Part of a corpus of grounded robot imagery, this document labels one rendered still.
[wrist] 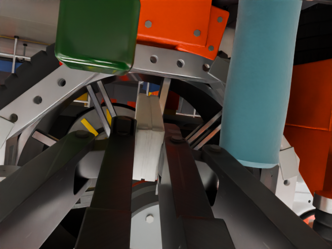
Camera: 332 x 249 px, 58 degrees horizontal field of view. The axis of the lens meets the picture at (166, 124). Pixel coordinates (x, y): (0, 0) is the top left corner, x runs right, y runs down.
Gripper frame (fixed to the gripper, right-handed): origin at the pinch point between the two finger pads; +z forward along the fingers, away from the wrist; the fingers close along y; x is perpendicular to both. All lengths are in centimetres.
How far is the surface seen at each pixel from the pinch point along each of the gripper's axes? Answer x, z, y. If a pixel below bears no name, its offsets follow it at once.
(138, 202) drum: -15.2, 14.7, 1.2
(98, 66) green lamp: 3.8, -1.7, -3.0
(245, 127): -5.1, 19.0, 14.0
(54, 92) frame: -6.5, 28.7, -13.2
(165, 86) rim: -6.0, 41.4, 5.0
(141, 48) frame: 1.6, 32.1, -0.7
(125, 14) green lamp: 6.5, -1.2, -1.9
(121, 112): -25, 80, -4
